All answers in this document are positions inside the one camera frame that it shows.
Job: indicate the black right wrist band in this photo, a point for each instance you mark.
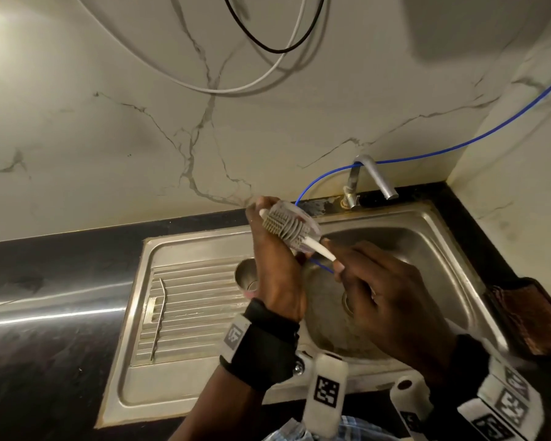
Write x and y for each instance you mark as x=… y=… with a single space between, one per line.
x=477 y=399

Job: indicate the bent metal straw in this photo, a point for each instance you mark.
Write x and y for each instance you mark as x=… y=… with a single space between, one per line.
x=158 y=321

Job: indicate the metal faucet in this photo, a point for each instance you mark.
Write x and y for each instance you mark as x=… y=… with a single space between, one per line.
x=381 y=179

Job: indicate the white bottle brush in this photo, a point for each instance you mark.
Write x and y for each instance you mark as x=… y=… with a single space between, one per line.
x=314 y=248

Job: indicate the black wrist band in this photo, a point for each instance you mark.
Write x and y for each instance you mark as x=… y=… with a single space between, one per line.
x=261 y=349
x=477 y=399

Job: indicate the blue plaid clothing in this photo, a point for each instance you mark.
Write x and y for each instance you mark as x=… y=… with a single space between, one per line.
x=358 y=429

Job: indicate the stainless steel sink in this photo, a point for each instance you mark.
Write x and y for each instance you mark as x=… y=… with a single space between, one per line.
x=179 y=390

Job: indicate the thin blue tube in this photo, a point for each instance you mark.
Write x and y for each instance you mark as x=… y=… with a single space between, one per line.
x=486 y=135

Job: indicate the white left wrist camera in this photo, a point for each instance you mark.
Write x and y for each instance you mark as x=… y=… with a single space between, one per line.
x=323 y=395

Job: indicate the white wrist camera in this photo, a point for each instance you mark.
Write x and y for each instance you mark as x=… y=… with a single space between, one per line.
x=411 y=404
x=323 y=395

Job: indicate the black left wrist band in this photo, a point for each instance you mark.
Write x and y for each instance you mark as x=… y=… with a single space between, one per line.
x=261 y=349

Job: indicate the person's right hand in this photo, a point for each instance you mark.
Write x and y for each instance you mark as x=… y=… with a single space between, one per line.
x=395 y=312

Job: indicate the pink steel tumbler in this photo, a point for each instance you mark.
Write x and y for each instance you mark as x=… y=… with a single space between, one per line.
x=244 y=275

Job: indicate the person's left forearm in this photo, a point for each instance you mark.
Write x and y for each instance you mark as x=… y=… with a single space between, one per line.
x=216 y=408

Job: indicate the clear plastic lid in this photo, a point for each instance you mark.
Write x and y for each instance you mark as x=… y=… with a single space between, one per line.
x=305 y=222

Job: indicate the person's left hand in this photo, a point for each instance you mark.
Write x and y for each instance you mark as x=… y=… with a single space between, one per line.
x=280 y=280

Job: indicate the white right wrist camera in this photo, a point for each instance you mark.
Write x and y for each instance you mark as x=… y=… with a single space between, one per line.
x=411 y=404

